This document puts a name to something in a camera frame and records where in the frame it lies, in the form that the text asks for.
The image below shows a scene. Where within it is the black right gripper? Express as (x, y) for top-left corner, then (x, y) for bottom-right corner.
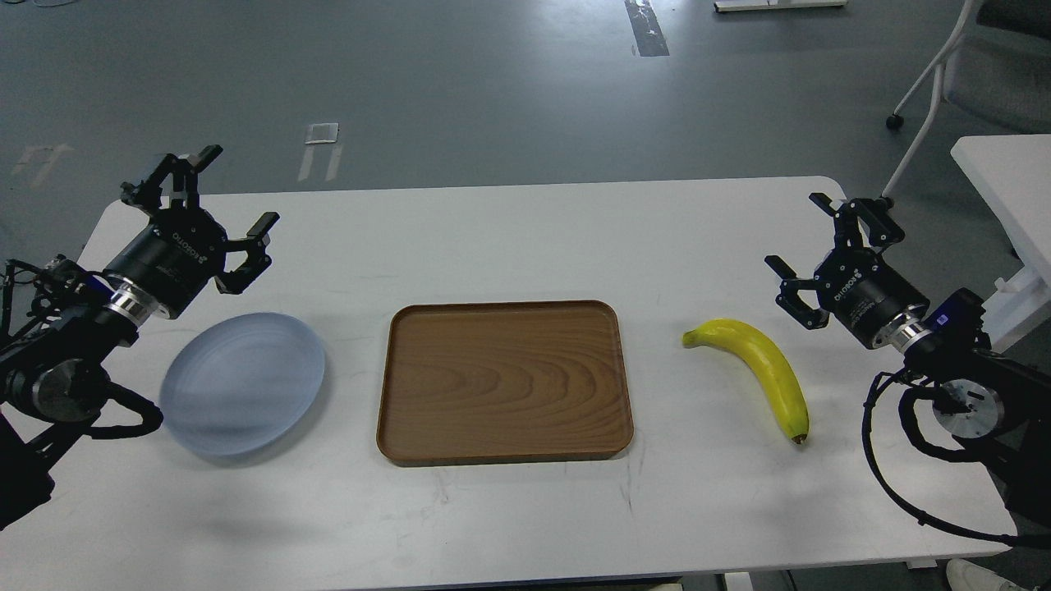
(764, 192), (930, 350)

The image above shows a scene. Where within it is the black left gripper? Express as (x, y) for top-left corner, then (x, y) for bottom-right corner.
(103, 145), (281, 321)

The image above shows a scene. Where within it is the light blue plate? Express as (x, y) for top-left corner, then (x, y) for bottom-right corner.
(158, 313), (326, 457)

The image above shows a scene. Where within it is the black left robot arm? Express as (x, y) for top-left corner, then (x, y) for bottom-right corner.
(1, 144), (279, 526)

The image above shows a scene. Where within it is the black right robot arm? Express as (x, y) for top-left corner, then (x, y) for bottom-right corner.
(765, 192), (1049, 526)

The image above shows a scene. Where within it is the yellow banana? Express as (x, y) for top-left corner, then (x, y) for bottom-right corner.
(681, 318), (810, 446)

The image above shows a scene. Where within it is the white side table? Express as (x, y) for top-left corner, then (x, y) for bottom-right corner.
(951, 134), (1051, 354)

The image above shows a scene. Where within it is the white rolling chair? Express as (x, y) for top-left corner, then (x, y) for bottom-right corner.
(881, 1), (1050, 198)

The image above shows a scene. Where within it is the brown wooden tray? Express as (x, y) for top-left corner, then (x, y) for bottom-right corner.
(376, 300), (635, 467)

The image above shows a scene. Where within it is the white shoe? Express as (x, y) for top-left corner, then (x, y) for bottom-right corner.
(945, 558), (1027, 591)

